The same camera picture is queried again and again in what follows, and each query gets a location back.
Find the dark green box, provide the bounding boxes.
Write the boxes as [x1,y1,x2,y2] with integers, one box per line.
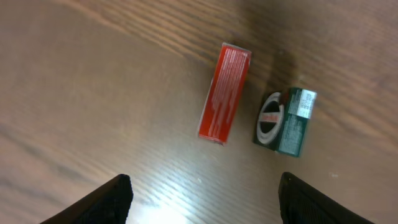
[253,87,317,157]

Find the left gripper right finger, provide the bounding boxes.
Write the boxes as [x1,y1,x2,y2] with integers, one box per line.
[278,172,373,224]

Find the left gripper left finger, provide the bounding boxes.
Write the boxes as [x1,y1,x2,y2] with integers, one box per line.
[42,174,134,224]

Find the red box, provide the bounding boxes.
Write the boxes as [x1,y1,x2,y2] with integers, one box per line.
[198,42,252,145]

